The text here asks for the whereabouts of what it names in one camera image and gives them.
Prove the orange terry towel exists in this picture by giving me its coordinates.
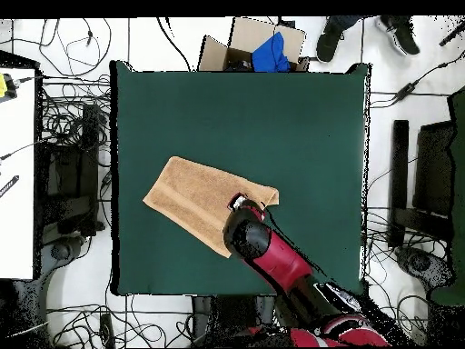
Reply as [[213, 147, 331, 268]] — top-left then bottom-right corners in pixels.
[[142, 155, 280, 259]]

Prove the dark green table cloth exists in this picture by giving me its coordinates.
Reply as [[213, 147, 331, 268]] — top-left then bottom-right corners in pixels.
[[109, 60, 372, 296]]

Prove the blue cloth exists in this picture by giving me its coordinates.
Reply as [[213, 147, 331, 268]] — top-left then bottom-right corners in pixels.
[[251, 31, 292, 73]]

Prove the brown cardboard box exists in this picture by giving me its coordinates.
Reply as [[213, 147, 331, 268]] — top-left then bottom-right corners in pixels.
[[197, 16, 311, 73]]

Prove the black equipment stand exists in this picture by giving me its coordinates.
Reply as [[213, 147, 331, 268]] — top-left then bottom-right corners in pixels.
[[35, 103, 102, 237]]

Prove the person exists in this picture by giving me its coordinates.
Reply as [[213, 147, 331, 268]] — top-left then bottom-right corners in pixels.
[[314, 15, 421, 64]]

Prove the black power adapter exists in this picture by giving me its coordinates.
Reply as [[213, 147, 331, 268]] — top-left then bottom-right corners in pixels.
[[393, 81, 420, 104]]

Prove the black power strip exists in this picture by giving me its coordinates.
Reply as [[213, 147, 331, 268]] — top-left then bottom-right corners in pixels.
[[99, 313, 115, 348]]

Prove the dark green draped cloth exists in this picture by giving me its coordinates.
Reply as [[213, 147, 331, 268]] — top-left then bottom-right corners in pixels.
[[430, 88, 465, 306]]

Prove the white table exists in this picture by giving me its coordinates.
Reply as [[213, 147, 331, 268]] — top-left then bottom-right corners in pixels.
[[0, 66, 37, 281]]

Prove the black bar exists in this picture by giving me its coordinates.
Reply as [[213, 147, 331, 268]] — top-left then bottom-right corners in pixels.
[[0, 174, 20, 199]]

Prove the black rod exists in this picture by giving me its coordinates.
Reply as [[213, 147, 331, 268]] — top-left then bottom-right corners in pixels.
[[438, 21, 465, 47]]

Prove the yellow black tool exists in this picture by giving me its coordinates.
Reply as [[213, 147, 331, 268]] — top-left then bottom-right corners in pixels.
[[0, 73, 18, 100]]

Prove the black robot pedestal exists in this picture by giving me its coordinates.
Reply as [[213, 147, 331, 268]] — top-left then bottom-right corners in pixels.
[[191, 294, 277, 348]]

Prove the black upright post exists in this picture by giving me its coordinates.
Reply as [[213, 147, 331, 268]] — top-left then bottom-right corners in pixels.
[[387, 119, 410, 248]]

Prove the black cable tangle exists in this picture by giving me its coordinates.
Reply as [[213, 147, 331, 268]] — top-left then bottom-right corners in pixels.
[[364, 206, 431, 346], [38, 74, 111, 150]]

